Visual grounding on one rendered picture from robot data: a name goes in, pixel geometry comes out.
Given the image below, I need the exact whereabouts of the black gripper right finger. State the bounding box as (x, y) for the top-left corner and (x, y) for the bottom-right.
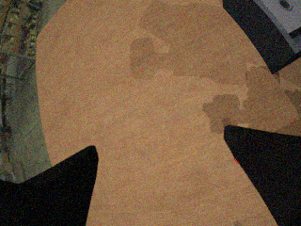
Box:
(223, 125), (301, 226)

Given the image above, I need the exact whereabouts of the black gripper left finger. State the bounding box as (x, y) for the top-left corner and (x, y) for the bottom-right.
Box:
(0, 146), (99, 226)

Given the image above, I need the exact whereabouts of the grey open box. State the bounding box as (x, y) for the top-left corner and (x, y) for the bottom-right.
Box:
(222, 0), (301, 74)

